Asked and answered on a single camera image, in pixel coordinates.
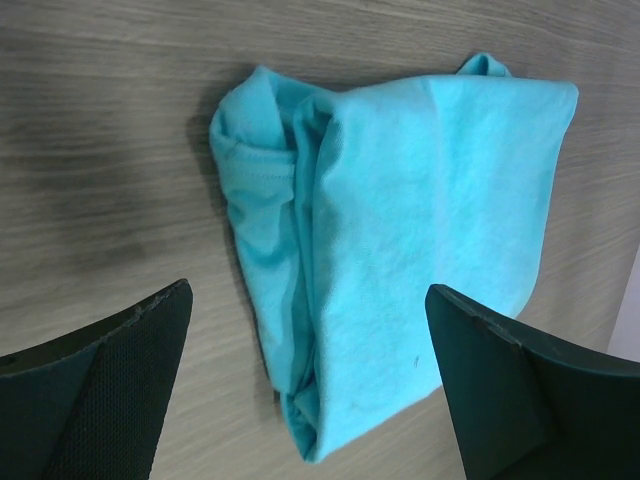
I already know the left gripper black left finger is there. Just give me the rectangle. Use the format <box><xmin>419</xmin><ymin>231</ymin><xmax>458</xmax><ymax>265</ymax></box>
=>
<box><xmin>1</xmin><ymin>279</ymin><xmax>193</xmax><ymax>479</ymax></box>

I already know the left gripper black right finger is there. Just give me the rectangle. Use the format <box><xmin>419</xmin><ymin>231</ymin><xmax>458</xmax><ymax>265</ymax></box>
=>
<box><xmin>425</xmin><ymin>285</ymin><xmax>639</xmax><ymax>479</ymax></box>

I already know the light blue t shirt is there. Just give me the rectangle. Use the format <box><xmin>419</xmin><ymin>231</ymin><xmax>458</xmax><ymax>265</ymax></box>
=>
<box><xmin>209</xmin><ymin>54</ymin><xmax>579</xmax><ymax>463</ymax></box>

